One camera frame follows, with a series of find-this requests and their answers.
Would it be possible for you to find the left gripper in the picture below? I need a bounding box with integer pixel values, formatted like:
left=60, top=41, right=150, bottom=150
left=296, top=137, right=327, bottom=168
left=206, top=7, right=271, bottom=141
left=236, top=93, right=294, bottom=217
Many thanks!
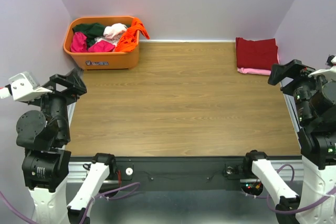
left=30, top=65, right=89, bottom=139

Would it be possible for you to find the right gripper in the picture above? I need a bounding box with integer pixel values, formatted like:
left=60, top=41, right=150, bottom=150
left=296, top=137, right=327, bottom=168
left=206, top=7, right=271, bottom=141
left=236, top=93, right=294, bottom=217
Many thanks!
left=269, top=57, right=336, bottom=125

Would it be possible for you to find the orange t-shirt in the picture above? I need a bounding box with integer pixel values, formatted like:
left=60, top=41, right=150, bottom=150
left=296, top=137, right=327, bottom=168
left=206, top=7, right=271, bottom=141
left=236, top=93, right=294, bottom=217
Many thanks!
left=115, top=18, right=150, bottom=52

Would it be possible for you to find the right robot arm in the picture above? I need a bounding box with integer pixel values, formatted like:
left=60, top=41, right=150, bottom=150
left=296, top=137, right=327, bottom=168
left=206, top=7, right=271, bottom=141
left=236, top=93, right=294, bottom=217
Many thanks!
left=241, top=55, right=335, bottom=223

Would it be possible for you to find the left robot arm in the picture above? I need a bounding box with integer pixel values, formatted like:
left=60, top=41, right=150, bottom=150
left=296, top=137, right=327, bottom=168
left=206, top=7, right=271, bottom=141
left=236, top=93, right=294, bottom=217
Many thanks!
left=8, top=70, right=117, bottom=223

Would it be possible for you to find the magenta garment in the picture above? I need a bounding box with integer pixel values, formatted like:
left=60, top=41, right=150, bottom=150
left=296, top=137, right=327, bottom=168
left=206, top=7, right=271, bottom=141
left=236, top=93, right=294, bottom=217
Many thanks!
left=70, top=32, right=115, bottom=53

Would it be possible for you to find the folded dark red t-shirt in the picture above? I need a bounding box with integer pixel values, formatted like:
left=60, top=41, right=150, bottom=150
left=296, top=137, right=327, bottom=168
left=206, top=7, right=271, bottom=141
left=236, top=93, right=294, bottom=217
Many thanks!
left=235, top=37, right=279, bottom=70

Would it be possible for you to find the orange plastic laundry basket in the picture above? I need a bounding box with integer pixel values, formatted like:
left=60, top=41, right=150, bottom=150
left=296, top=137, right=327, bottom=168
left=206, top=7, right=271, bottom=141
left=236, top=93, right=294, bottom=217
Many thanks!
left=63, top=16, right=140, bottom=70

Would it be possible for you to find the folded pink t-shirt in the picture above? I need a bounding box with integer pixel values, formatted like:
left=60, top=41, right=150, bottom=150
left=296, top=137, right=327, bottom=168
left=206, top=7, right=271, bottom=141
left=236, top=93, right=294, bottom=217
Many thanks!
left=237, top=53, right=281, bottom=76

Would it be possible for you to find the dark green garment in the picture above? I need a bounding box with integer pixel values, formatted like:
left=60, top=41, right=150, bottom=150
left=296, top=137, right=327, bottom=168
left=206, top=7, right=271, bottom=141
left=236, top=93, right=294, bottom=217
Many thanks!
left=72, top=23, right=106, bottom=49

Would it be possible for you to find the pale pink garment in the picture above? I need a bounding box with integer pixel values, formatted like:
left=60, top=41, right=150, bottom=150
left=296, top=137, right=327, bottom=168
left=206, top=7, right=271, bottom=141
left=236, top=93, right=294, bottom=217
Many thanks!
left=94, top=23, right=128, bottom=46

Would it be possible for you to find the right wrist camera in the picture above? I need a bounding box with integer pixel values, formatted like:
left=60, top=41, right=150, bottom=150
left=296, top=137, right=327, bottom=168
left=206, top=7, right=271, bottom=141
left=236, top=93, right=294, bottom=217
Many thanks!
left=308, top=55, right=335, bottom=81

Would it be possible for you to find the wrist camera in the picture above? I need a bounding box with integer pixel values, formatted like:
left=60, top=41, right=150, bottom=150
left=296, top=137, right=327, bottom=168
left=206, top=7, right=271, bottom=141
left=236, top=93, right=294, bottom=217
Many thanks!
left=1, top=71, right=52, bottom=102
left=308, top=55, right=335, bottom=81

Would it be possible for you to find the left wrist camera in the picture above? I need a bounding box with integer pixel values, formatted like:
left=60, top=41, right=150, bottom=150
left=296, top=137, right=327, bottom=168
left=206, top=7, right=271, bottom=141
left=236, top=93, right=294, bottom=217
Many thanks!
left=1, top=71, right=52, bottom=102

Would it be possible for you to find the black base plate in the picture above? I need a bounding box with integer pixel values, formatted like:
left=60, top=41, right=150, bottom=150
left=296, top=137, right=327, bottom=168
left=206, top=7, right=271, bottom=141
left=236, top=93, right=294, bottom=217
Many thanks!
left=68, top=156, right=302, bottom=192

